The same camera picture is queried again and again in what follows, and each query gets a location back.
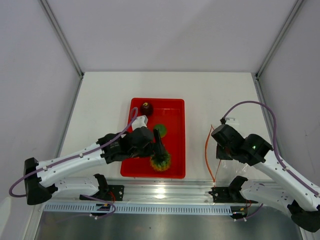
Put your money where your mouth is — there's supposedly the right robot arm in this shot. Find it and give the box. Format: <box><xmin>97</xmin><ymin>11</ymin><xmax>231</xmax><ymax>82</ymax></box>
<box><xmin>211</xmin><ymin>124</ymin><xmax>320</xmax><ymax>233</ymax></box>

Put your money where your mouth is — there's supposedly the dark red apple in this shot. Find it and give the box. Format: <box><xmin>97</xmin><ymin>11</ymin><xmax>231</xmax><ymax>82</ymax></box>
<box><xmin>139</xmin><ymin>101</ymin><xmax>154</xmax><ymax>116</ymax></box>

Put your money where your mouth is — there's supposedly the aluminium mounting rail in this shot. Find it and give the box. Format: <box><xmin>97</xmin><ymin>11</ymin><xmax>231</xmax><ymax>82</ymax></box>
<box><xmin>33</xmin><ymin>178</ymin><xmax>283</xmax><ymax>206</ymax></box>

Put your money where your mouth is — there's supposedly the yellow pineapple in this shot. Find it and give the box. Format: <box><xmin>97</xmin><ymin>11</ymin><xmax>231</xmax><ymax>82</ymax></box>
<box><xmin>150</xmin><ymin>151</ymin><xmax>171</xmax><ymax>172</ymax></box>

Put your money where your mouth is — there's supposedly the red plastic tray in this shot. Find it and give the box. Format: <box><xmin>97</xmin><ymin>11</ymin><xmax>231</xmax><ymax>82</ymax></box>
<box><xmin>120</xmin><ymin>97</ymin><xmax>186</xmax><ymax>179</ymax></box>

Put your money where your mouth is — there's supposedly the white slotted cable duct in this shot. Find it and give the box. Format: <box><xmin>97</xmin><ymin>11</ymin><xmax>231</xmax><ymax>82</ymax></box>
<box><xmin>44</xmin><ymin>202</ymin><xmax>233</xmax><ymax>216</ymax></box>

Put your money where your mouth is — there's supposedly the clear zip top bag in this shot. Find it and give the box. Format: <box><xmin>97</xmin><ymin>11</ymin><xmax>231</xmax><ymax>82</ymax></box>
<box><xmin>204</xmin><ymin>124</ymin><xmax>248</xmax><ymax>187</ymax></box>

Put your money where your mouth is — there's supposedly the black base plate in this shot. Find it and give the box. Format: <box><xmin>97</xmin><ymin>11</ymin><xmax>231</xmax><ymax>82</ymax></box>
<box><xmin>208</xmin><ymin>186</ymin><xmax>258</xmax><ymax>204</ymax></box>
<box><xmin>91</xmin><ymin>185</ymin><xmax>125</xmax><ymax>202</ymax></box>

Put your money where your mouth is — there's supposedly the green lime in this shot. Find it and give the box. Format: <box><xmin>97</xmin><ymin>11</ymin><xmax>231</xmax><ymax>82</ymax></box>
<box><xmin>153</xmin><ymin>123</ymin><xmax>168</xmax><ymax>138</ymax></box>

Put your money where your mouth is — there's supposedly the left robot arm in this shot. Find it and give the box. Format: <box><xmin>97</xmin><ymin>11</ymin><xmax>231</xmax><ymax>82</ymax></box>
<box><xmin>24</xmin><ymin>126</ymin><xmax>170</xmax><ymax>206</ymax></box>

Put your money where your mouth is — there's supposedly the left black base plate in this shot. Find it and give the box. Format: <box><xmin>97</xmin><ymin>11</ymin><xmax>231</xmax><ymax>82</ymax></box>
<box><xmin>91</xmin><ymin>185</ymin><xmax>125</xmax><ymax>202</ymax></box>

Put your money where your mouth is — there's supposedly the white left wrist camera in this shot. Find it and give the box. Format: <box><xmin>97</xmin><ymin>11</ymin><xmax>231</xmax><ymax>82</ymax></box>
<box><xmin>131</xmin><ymin>115</ymin><xmax>148</xmax><ymax>131</ymax></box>

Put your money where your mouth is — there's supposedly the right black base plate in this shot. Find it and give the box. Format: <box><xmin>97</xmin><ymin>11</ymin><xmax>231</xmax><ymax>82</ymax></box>
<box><xmin>208</xmin><ymin>186</ymin><xmax>258</xmax><ymax>204</ymax></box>

